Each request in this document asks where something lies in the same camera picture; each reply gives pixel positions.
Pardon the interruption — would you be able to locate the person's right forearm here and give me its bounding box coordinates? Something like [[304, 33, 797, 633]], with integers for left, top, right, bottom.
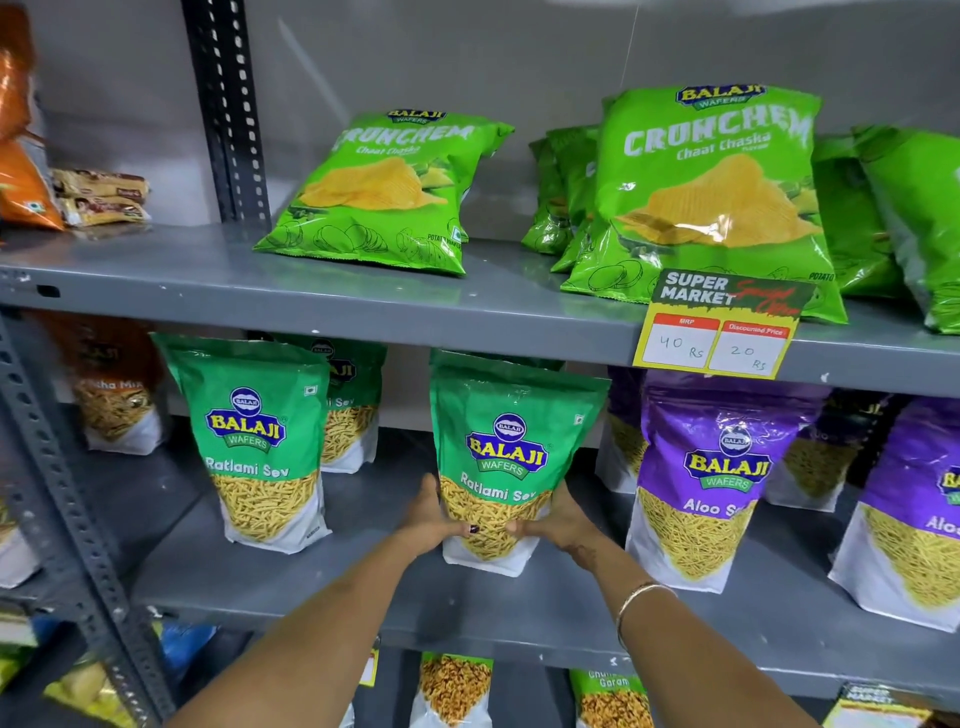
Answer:
[[562, 535, 820, 728]]

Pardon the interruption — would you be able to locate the gold bangle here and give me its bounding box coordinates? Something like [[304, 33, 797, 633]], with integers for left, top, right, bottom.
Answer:
[[615, 582, 680, 651]]

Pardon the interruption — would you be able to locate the purple snack pouch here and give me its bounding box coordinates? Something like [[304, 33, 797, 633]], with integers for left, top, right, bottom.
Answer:
[[828, 397, 960, 634], [595, 366, 648, 495], [765, 390, 888, 514], [625, 370, 831, 594]]

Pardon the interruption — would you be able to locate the person's left forearm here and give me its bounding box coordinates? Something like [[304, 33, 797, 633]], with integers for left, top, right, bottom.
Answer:
[[165, 531, 432, 728]]

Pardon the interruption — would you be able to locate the person's left hand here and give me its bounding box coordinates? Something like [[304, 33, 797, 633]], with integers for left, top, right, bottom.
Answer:
[[395, 472, 482, 559]]

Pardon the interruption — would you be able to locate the grey perforated shelf upright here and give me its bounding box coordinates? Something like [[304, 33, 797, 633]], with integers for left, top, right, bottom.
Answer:
[[180, 0, 273, 235], [0, 311, 165, 728]]

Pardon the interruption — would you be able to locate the orange chip bag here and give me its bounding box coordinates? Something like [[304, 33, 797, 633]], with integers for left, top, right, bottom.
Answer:
[[0, 0, 36, 142], [0, 133, 66, 232]]

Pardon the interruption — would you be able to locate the orange snack pouch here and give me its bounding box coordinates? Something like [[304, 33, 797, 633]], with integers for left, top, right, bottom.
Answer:
[[36, 311, 168, 457]]

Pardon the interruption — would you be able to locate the small beige snack packet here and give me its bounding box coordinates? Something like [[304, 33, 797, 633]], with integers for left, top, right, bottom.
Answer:
[[50, 168, 150, 202], [57, 195, 152, 228]]

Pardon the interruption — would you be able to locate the yellow snack packet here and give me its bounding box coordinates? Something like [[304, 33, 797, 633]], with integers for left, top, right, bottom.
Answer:
[[42, 651, 138, 728]]

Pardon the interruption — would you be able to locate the green and white packet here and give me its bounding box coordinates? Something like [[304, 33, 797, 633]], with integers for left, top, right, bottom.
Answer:
[[0, 606, 40, 693]]

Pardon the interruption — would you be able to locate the blue snack packet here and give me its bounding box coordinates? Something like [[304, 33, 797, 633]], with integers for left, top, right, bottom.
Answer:
[[153, 621, 219, 678]]

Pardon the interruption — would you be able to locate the grey metal shelf board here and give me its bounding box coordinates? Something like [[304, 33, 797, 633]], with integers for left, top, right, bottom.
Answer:
[[0, 223, 960, 400], [131, 431, 960, 702]]

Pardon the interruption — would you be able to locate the clear pouch of yellow snack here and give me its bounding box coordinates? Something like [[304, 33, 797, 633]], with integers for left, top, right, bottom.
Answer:
[[408, 651, 495, 728]]

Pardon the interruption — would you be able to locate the yellow price tag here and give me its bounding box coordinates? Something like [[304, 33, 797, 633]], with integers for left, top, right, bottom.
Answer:
[[632, 268, 818, 381], [821, 682, 940, 728]]

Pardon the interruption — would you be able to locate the white bottomed snack pouch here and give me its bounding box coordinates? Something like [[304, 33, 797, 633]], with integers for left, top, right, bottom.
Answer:
[[0, 495, 41, 591]]

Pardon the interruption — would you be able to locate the green pouch of mixed snack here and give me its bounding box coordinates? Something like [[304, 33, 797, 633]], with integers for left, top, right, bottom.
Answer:
[[569, 668, 656, 728]]

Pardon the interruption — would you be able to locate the person's right hand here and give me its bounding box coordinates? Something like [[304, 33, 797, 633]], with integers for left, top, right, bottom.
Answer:
[[506, 480, 609, 555]]

